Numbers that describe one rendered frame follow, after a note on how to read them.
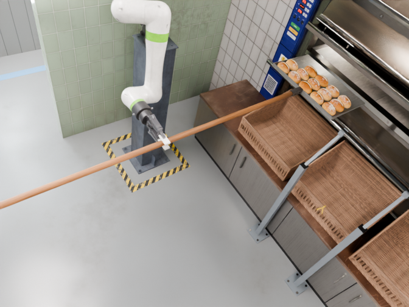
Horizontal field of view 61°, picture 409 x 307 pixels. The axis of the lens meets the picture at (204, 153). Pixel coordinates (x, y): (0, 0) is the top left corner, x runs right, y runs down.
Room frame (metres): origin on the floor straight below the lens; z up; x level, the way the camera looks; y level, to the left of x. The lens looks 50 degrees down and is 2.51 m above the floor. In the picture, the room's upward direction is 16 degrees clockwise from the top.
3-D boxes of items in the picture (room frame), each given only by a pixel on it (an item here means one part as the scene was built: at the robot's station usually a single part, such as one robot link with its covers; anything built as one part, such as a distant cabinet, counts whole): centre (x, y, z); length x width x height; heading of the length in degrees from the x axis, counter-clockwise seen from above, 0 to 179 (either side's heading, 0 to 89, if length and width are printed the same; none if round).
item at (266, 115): (1.92, -0.56, 0.72); 0.56 x 0.49 x 0.28; 47
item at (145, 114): (1.20, 0.33, 1.19); 0.09 x 0.07 x 0.08; 47
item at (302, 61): (1.96, -0.59, 1.19); 0.55 x 0.36 x 0.03; 47
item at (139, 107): (1.26, 0.38, 1.20); 0.12 x 0.06 x 0.09; 137
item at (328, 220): (1.52, -0.99, 0.72); 0.56 x 0.49 x 0.28; 48
